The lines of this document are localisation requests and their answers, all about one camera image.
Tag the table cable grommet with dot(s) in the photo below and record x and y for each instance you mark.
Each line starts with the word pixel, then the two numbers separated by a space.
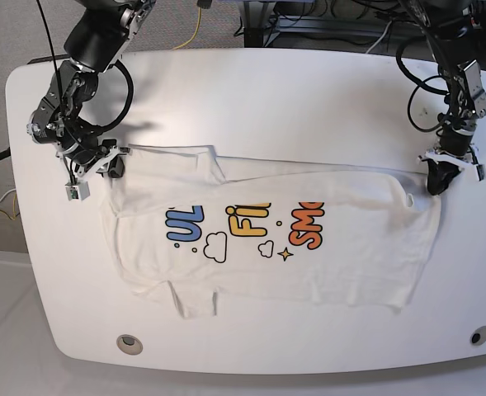
pixel 478 337
pixel 129 345

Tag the white printed T-shirt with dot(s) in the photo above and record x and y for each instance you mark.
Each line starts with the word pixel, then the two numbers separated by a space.
pixel 199 226

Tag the left table cable grommet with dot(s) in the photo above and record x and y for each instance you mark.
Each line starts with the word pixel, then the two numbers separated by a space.
pixel 129 345

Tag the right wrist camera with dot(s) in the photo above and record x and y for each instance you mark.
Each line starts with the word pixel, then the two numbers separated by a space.
pixel 77 191

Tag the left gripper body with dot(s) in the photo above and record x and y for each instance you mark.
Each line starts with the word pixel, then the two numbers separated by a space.
pixel 459 150

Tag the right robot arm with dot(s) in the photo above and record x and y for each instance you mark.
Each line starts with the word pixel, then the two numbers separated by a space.
pixel 93 47

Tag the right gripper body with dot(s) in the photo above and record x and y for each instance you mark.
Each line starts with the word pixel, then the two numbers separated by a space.
pixel 80 164

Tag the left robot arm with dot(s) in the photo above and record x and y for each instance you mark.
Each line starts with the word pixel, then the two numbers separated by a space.
pixel 448 29

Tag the right table cable grommet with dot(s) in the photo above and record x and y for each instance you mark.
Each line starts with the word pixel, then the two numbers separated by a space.
pixel 478 337

